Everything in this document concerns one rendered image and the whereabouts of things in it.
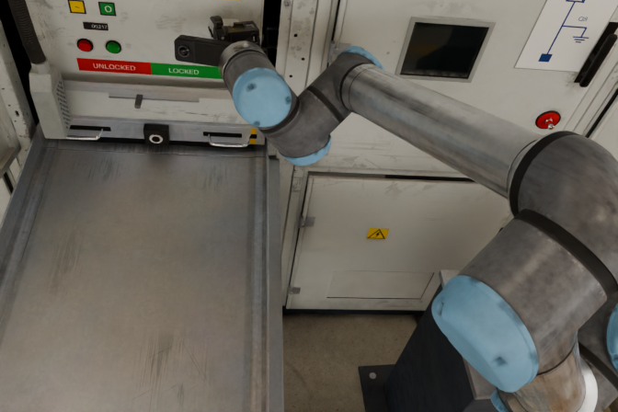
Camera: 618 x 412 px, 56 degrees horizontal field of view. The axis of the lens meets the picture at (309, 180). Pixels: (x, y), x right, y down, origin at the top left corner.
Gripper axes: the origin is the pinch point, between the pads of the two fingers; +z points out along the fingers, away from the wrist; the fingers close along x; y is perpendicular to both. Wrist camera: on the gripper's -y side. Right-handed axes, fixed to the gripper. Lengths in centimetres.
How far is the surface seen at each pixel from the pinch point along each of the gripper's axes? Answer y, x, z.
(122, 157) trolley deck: -22.2, -36.0, 10.9
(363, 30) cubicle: 29.4, 1.0, -13.2
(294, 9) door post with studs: 16.0, 4.9, -8.3
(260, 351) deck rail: -2, -51, -45
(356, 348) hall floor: 45, -126, 4
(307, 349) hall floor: 28, -125, 8
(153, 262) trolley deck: -19, -44, -20
